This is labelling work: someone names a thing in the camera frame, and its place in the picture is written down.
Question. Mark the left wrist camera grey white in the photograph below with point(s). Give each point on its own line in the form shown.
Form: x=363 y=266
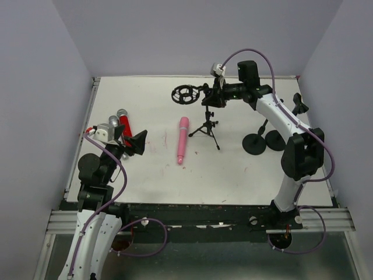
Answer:
x=103 y=133

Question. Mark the black mounting base plate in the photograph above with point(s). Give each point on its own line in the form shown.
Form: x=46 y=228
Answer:
x=194 y=223

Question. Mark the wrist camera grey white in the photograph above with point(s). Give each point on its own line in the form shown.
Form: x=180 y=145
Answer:
x=217 y=70
x=103 y=133

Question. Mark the pink microphone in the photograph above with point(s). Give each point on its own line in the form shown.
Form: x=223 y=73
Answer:
x=183 y=127

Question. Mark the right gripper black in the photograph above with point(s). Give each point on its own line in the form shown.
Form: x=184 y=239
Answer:
x=217 y=95

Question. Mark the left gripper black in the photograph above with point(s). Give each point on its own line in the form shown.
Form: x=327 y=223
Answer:
x=122 y=140

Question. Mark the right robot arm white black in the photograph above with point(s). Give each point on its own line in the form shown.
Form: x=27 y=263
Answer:
x=303 y=153

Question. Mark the black round base stand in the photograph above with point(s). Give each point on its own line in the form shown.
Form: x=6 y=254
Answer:
x=255 y=144
x=273 y=139

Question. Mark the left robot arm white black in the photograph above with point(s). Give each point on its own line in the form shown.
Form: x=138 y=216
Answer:
x=102 y=180

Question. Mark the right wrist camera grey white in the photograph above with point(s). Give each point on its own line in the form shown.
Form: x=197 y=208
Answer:
x=217 y=70

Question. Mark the silver microphone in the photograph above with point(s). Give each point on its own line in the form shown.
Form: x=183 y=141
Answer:
x=114 y=121

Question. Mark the red glitter microphone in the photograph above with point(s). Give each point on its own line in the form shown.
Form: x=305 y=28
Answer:
x=122 y=115

